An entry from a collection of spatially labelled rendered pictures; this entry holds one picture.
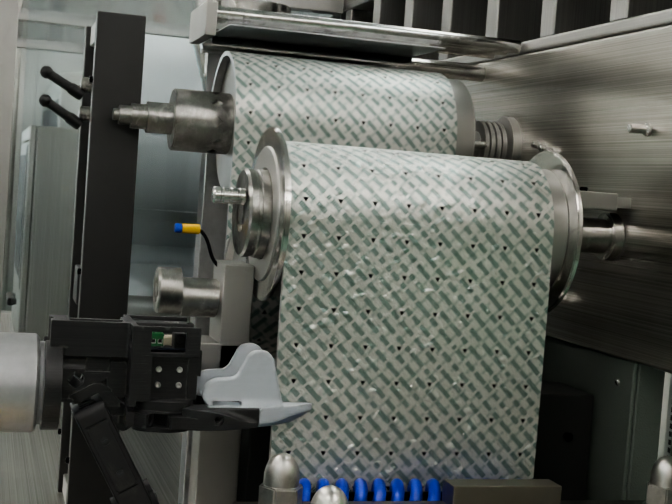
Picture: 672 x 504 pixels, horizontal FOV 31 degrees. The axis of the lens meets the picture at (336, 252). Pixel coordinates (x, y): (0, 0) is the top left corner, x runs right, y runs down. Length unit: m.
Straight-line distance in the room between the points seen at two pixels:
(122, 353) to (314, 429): 0.17
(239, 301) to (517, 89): 0.47
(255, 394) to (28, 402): 0.17
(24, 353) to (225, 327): 0.20
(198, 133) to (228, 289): 0.25
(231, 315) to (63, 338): 0.17
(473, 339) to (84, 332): 0.32
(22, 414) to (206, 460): 0.20
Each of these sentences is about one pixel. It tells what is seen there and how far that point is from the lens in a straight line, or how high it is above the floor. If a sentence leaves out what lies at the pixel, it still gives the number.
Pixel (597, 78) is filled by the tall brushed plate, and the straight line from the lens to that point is 1.20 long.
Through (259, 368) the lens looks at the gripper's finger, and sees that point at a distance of 0.94.
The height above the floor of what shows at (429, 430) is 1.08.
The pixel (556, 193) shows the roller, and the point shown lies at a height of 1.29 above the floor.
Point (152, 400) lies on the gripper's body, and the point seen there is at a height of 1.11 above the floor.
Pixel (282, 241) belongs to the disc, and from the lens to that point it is 0.95.
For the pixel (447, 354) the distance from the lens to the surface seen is 1.01.
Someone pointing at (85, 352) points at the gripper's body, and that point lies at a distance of 0.93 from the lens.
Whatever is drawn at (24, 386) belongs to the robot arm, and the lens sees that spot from 0.91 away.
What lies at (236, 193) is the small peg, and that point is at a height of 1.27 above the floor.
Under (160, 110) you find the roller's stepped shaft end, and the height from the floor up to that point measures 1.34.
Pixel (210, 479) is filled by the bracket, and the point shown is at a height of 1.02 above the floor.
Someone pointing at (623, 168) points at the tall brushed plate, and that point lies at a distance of 1.13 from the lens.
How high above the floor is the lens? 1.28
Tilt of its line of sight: 3 degrees down
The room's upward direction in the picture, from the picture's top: 4 degrees clockwise
